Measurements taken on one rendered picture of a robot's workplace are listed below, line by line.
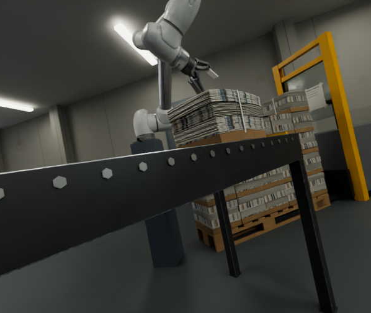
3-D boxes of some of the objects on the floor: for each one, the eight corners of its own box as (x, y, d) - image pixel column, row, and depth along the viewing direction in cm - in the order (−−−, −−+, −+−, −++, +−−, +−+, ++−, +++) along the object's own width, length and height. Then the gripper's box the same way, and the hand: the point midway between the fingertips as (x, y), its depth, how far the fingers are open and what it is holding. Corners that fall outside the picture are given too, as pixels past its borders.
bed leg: (322, 302, 89) (291, 159, 91) (337, 308, 85) (304, 158, 87) (319, 310, 86) (286, 161, 88) (334, 317, 81) (299, 159, 83)
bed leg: (234, 270, 127) (213, 169, 129) (241, 272, 123) (219, 169, 125) (229, 274, 123) (207, 171, 126) (236, 277, 119) (214, 171, 121)
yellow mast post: (355, 200, 208) (317, 36, 214) (359, 198, 211) (322, 37, 217) (365, 201, 199) (326, 31, 205) (370, 199, 203) (330, 31, 208)
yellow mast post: (299, 195, 269) (272, 68, 275) (304, 193, 272) (276, 68, 278) (305, 195, 261) (277, 64, 266) (310, 194, 264) (281, 64, 270)
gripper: (183, 47, 95) (213, 72, 107) (173, 88, 87) (206, 110, 99) (193, 38, 89) (223, 66, 101) (183, 81, 81) (217, 105, 93)
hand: (213, 87), depth 99 cm, fingers open, 13 cm apart
